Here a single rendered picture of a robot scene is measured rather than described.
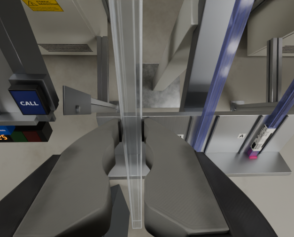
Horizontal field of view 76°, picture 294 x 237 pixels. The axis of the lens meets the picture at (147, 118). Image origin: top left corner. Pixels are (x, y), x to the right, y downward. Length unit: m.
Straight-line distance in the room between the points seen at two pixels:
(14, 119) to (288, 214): 1.45
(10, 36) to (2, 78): 0.09
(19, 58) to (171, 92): 0.87
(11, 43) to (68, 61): 0.87
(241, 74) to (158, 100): 0.51
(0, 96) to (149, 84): 0.80
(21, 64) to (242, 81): 1.11
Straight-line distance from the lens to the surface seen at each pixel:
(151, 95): 1.08
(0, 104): 0.43
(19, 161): 1.30
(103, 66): 0.81
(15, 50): 0.33
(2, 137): 0.52
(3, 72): 0.37
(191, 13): 0.31
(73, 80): 1.16
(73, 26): 0.78
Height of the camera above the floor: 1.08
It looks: 87 degrees down
